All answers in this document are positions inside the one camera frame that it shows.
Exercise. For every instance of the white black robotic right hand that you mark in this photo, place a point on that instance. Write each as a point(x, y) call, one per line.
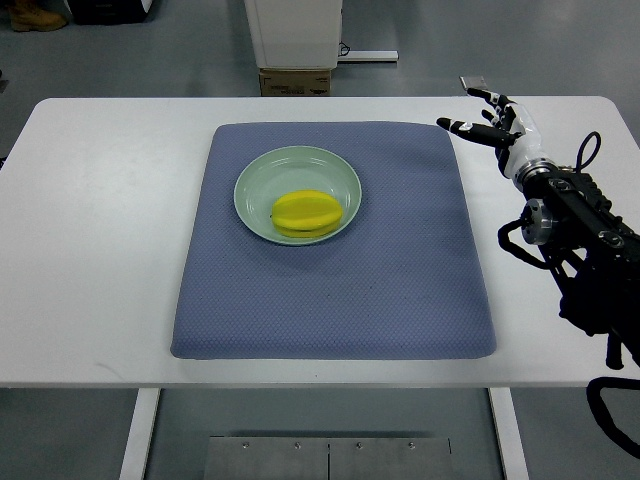
point(511, 132)

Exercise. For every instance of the yellow starfruit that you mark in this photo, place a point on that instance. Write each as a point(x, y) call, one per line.
point(306, 214)

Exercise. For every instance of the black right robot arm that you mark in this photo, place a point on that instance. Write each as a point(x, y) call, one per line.
point(568, 229)

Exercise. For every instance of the grey floor plate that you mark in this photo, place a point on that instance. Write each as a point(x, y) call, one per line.
point(473, 82)

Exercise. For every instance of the pale green plate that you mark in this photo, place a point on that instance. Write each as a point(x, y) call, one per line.
point(288, 169)

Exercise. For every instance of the blue textured mat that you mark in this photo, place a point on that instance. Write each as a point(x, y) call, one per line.
point(401, 282)

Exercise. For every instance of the cardboard box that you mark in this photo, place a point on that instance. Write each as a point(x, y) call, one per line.
point(294, 83)

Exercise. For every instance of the white right table leg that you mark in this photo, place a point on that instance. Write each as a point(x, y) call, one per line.
point(508, 434)

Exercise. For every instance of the white table leg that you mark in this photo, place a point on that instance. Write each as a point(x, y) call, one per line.
point(139, 438)
point(508, 434)

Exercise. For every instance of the black white bin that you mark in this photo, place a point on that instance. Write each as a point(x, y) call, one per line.
point(109, 12)

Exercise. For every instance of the white left table leg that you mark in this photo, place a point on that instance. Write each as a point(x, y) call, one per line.
point(139, 438)

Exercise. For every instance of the tan work boot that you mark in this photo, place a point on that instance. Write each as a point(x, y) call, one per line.
point(28, 16)

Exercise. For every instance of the white floor rail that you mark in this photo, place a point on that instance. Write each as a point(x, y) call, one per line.
point(369, 56)

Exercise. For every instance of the metal base plate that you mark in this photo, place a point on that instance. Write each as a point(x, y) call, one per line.
point(263, 457)

